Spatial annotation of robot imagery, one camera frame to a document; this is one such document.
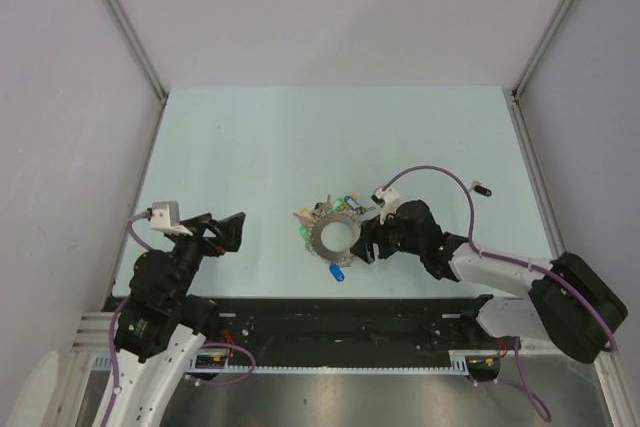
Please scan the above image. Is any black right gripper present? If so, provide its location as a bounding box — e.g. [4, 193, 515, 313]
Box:
[350, 206, 423, 265]

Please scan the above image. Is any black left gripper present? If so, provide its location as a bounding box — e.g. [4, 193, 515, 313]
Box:
[169, 210, 244, 304]

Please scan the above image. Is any metal keyring with coloured tags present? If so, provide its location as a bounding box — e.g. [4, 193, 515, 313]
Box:
[293, 194, 376, 283]

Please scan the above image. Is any black key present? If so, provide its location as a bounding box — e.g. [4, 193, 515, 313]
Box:
[470, 181, 493, 197]

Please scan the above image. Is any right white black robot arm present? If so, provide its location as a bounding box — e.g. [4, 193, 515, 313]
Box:
[350, 200, 628, 364]

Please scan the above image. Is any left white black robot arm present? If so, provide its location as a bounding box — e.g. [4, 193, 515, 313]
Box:
[92, 202, 246, 426]

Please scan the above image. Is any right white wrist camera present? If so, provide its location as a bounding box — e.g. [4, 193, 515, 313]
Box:
[371, 187, 401, 225]

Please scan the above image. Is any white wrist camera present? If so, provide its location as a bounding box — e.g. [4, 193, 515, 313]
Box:
[149, 201, 193, 236]
[371, 187, 401, 225]

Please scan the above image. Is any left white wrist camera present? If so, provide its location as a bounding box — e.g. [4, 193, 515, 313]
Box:
[149, 201, 193, 236]

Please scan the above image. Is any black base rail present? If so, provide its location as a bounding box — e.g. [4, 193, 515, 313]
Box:
[102, 294, 521, 356]

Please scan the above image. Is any white slotted cable duct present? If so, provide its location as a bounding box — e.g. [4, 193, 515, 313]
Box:
[185, 355, 469, 376]

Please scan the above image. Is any aluminium frame post left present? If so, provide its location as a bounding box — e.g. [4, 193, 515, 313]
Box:
[101, 0, 168, 106]

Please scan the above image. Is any aluminium frame post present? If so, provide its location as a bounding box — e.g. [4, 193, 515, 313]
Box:
[510, 0, 578, 102]
[101, 0, 168, 106]

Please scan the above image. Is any aluminium frame post right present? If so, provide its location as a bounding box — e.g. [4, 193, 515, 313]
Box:
[510, 0, 578, 102]

